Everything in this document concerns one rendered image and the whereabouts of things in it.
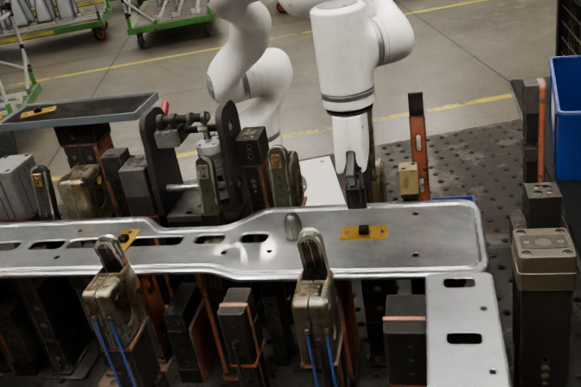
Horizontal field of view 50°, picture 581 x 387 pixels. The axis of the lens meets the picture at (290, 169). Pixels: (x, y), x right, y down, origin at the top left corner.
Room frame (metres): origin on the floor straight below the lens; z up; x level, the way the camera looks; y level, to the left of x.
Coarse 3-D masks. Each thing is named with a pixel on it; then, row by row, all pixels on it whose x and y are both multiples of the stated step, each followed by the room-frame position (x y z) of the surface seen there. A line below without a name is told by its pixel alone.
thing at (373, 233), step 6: (342, 228) 0.95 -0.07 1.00; (348, 228) 0.94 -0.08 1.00; (354, 228) 0.94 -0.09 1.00; (360, 228) 0.92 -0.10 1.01; (366, 228) 0.92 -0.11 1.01; (372, 228) 0.93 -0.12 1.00; (378, 228) 0.93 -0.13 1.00; (384, 228) 0.92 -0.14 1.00; (342, 234) 0.93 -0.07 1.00; (348, 234) 0.92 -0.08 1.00; (354, 234) 0.92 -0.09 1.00; (360, 234) 0.92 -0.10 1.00; (366, 234) 0.91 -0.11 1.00; (372, 234) 0.91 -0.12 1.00; (378, 234) 0.91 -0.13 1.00; (384, 234) 0.90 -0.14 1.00
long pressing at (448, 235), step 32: (0, 224) 1.21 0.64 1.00; (32, 224) 1.18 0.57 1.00; (64, 224) 1.16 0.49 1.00; (96, 224) 1.14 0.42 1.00; (128, 224) 1.11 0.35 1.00; (256, 224) 1.02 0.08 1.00; (320, 224) 0.98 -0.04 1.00; (352, 224) 0.96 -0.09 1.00; (384, 224) 0.94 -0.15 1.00; (416, 224) 0.92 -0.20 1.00; (448, 224) 0.91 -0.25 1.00; (480, 224) 0.89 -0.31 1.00; (0, 256) 1.07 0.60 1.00; (32, 256) 1.05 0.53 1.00; (64, 256) 1.03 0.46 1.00; (96, 256) 1.01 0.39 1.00; (128, 256) 0.99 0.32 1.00; (160, 256) 0.97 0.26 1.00; (192, 256) 0.95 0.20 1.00; (224, 256) 0.93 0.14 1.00; (256, 256) 0.91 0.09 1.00; (288, 256) 0.89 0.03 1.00; (352, 256) 0.86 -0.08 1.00; (384, 256) 0.84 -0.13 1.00; (448, 256) 0.81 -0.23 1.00; (480, 256) 0.80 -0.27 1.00
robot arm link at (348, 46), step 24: (336, 0) 0.94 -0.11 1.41; (360, 0) 0.92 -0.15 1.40; (312, 24) 0.91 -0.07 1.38; (336, 24) 0.88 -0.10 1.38; (360, 24) 0.89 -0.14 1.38; (336, 48) 0.88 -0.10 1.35; (360, 48) 0.89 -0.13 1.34; (336, 72) 0.88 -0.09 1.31; (360, 72) 0.88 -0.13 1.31; (336, 96) 0.89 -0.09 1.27
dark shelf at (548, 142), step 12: (516, 84) 1.43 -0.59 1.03; (516, 96) 1.36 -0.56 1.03; (552, 156) 1.02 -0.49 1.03; (552, 168) 0.98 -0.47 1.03; (552, 180) 0.94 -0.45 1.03; (564, 192) 0.89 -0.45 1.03; (576, 192) 0.89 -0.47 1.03; (564, 204) 0.86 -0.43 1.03; (576, 204) 0.85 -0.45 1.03; (564, 216) 0.83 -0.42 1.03; (576, 216) 0.82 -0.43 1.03; (576, 228) 0.79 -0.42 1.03; (576, 240) 0.76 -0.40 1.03; (576, 252) 0.73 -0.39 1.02
